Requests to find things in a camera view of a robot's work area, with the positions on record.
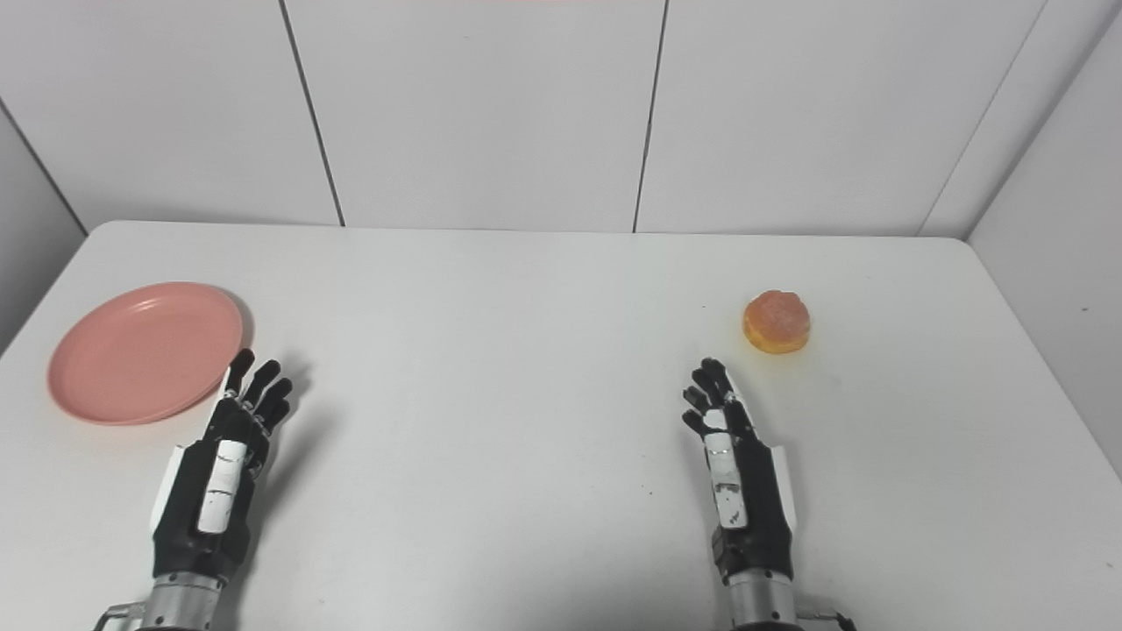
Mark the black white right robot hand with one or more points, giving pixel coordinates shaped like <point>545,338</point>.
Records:
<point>745,491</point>

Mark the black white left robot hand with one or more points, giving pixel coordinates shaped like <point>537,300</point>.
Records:
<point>215,478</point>

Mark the pink round plate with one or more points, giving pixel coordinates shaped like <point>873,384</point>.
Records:
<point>145,352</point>

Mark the orange cream puff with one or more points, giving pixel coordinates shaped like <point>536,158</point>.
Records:
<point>777,322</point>

